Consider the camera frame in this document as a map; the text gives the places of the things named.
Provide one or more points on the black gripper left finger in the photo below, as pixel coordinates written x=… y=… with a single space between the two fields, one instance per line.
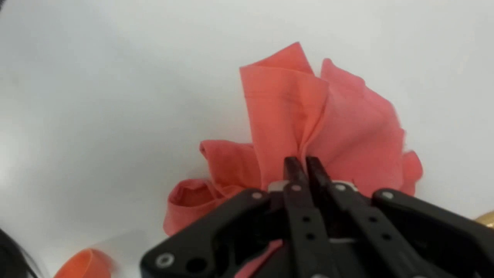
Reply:
x=303 y=226

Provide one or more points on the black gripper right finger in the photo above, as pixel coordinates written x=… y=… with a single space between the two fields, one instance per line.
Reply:
x=391 y=226

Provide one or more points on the coral red sweatshirt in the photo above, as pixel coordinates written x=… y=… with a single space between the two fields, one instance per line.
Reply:
x=287 y=113

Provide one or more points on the orange bowl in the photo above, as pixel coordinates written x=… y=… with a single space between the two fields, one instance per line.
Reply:
x=87 y=265

